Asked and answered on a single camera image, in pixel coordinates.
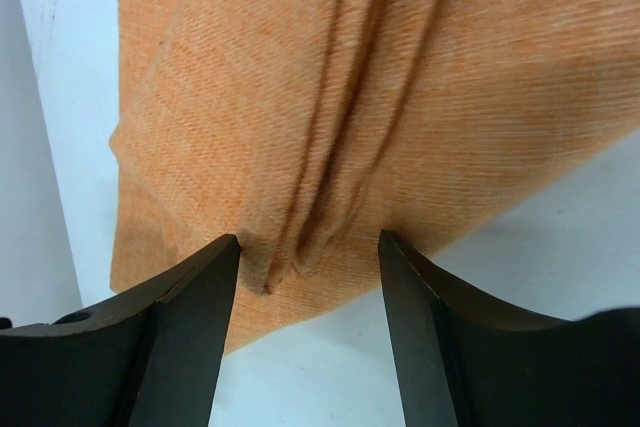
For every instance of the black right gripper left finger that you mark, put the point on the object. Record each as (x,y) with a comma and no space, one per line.
(149,356)

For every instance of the orange cloth placemat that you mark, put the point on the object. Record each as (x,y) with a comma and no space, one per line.
(307,127)

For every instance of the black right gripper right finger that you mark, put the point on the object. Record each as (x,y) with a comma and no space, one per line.
(466,358)

